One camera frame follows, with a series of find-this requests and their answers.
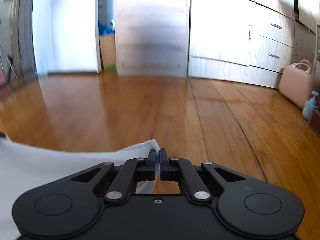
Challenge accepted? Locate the white sweatshirt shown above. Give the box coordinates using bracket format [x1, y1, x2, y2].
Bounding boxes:
[1, 138, 160, 239]

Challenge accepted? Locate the green object near cabinet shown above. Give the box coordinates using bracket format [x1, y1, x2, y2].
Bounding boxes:
[105, 64, 117, 72]

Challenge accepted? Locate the cardboard box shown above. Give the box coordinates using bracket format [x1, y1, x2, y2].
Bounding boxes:
[99, 34, 116, 70]

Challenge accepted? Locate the pink handbag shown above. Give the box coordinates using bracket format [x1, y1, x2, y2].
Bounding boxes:
[279, 60, 318, 109]

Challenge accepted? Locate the blue spray bottle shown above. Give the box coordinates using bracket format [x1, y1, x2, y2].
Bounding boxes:
[302, 90, 319, 120]

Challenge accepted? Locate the white drawer cabinet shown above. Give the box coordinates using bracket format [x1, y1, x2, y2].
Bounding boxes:
[114, 0, 319, 88]

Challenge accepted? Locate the white door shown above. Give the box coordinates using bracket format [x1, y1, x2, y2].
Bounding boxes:
[32, 0, 101, 75]

